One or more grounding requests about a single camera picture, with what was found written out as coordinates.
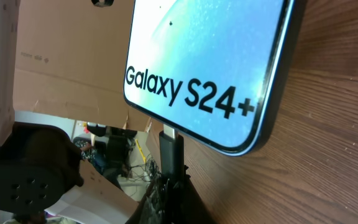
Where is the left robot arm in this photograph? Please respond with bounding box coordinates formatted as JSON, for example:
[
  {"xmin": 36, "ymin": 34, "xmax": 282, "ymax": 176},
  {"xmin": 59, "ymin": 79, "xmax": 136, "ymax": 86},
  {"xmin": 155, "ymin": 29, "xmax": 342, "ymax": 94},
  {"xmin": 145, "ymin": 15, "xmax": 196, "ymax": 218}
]
[{"xmin": 0, "ymin": 1, "xmax": 84, "ymax": 214}]

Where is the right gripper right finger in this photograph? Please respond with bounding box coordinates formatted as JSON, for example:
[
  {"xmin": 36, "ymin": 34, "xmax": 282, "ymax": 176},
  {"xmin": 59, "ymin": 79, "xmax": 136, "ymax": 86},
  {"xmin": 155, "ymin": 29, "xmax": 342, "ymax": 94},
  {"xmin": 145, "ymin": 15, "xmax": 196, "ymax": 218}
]
[{"xmin": 166, "ymin": 165, "xmax": 216, "ymax": 224}]

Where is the blue Galaxy smartphone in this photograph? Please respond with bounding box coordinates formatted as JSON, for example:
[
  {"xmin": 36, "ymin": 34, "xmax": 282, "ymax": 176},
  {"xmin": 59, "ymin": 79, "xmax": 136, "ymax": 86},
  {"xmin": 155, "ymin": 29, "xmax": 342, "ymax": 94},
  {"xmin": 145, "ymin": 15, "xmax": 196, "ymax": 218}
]
[{"xmin": 123, "ymin": 0, "xmax": 306, "ymax": 156}]

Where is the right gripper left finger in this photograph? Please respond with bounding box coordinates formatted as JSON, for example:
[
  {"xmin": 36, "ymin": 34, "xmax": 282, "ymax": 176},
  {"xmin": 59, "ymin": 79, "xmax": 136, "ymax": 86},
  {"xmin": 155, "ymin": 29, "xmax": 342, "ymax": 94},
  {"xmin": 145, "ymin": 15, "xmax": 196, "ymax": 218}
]
[{"xmin": 126, "ymin": 177, "xmax": 170, "ymax": 224}]

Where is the black USB charging cable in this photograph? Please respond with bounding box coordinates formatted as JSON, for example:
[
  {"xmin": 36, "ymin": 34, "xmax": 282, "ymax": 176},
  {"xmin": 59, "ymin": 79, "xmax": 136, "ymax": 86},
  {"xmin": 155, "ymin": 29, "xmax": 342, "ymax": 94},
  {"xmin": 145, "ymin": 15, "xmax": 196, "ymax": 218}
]
[{"xmin": 158, "ymin": 123, "xmax": 186, "ymax": 187}]

